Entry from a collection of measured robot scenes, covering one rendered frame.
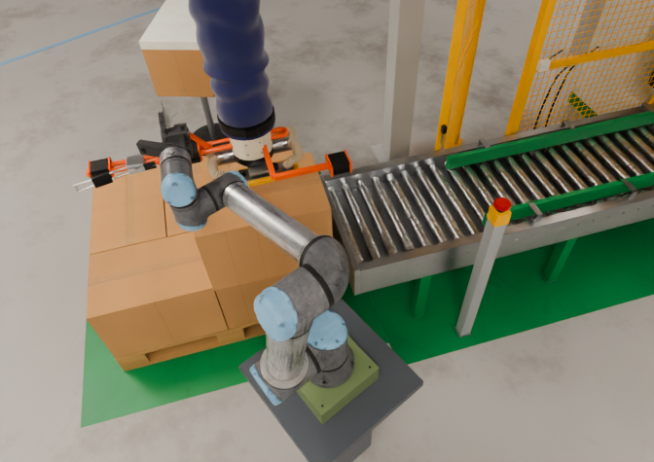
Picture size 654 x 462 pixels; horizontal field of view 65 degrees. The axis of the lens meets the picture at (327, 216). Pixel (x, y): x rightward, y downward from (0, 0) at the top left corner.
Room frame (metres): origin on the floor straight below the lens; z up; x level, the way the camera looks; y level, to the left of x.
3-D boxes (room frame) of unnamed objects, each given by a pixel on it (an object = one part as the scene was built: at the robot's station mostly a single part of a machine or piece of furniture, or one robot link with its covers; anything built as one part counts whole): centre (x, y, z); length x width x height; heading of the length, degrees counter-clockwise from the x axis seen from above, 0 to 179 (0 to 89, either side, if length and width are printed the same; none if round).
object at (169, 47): (3.24, 0.86, 0.82); 0.60 x 0.40 x 0.40; 173
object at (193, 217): (1.08, 0.41, 1.46); 0.12 x 0.09 x 0.12; 127
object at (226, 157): (1.67, 0.30, 1.18); 0.34 x 0.25 x 0.06; 103
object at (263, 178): (1.57, 0.27, 1.14); 0.34 x 0.10 x 0.05; 103
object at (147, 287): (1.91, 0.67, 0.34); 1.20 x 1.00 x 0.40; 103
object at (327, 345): (0.85, 0.04, 1.02); 0.17 x 0.15 x 0.18; 127
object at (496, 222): (1.42, -0.72, 0.50); 0.07 x 0.07 x 1.00; 13
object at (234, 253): (1.66, 0.31, 0.74); 0.60 x 0.40 x 0.40; 102
